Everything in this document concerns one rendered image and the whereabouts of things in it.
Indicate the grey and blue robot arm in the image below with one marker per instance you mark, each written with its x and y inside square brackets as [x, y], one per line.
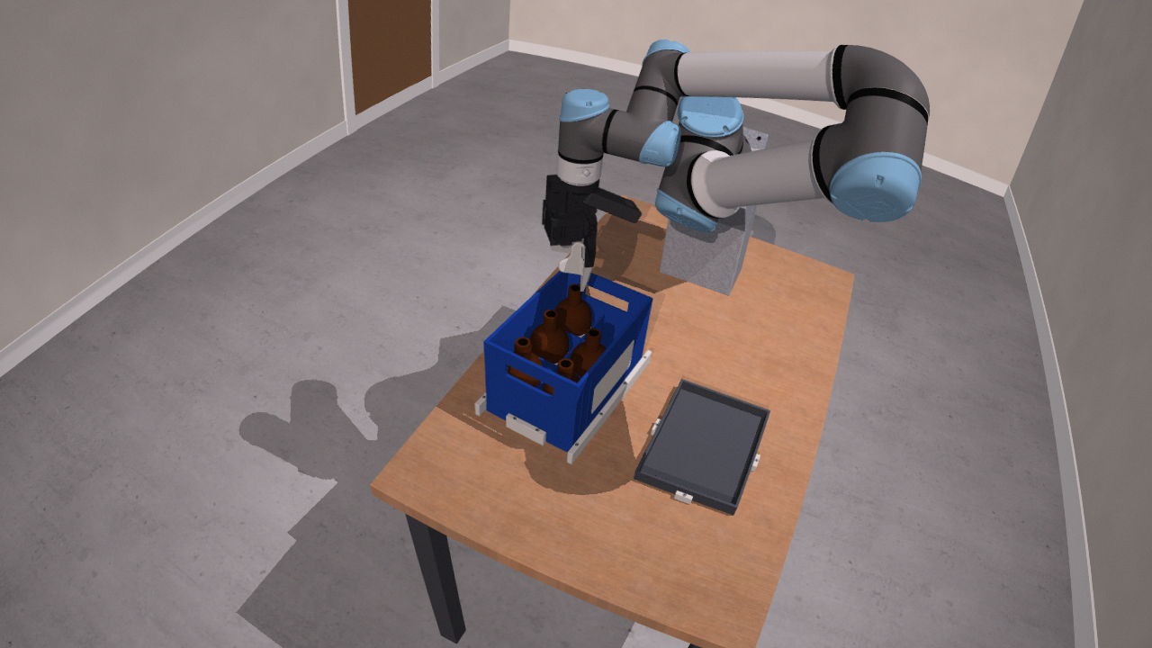
[871, 162]

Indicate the brown glass bottle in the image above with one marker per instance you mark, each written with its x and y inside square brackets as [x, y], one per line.
[549, 340]
[574, 314]
[523, 348]
[565, 369]
[587, 353]

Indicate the blue plastic crate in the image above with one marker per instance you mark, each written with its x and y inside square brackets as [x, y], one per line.
[573, 406]

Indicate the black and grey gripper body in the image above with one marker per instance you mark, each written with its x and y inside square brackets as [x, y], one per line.
[571, 218]

